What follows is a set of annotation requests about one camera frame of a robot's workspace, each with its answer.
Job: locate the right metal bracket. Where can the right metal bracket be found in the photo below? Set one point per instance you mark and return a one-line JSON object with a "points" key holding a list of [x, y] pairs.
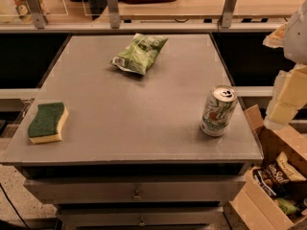
{"points": [[227, 14]]}

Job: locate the green snack bag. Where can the green snack bag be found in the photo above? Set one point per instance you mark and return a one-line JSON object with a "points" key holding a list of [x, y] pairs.
{"points": [[288, 207]]}

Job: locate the green jalapeno chip bag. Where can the green jalapeno chip bag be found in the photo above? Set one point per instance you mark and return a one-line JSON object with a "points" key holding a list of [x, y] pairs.
{"points": [[140, 55]]}

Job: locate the green yellow sponge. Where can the green yellow sponge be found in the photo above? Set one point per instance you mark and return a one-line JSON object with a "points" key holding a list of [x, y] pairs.
{"points": [[48, 122]]}

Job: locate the cardboard box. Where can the cardboard box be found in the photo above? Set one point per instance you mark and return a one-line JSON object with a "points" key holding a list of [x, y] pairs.
{"points": [[258, 210]]}

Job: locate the metal drawer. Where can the metal drawer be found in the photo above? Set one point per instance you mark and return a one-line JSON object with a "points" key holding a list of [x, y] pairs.
{"points": [[140, 217], [135, 189]]}

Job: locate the metal bracket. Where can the metal bracket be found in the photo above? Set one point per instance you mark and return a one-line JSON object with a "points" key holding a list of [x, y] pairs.
{"points": [[114, 16], [227, 14], [36, 11]]}

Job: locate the left metal bracket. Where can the left metal bracket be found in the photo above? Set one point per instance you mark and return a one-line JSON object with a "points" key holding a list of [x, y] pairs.
{"points": [[36, 11]]}

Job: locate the upper metal drawer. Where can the upper metal drawer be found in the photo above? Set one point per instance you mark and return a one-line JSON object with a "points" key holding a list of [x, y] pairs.
{"points": [[135, 189]]}

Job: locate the middle metal bracket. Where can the middle metal bracket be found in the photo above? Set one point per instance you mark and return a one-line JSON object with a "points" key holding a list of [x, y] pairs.
{"points": [[114, 16]]}

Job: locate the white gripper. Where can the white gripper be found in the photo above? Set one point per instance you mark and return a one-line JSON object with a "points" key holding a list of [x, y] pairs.
{"points": [[297, 38]]}

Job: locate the dark snack bag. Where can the dark snack bag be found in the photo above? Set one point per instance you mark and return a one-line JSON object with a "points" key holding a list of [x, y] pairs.
{"points": [[272, 180]]}

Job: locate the lower metal drawer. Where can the lower metal drawer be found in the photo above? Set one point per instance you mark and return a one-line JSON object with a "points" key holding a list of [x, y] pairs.
{"points": [[140, 217]]}

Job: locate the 7up soda can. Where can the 7up soda can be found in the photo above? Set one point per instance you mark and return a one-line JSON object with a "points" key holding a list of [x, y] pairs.
{"points": [[219, 107]]}

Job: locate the yellow snack bag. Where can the yellow snack bag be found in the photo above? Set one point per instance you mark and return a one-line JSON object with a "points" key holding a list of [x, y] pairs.
{"points": [[292, 173]]}

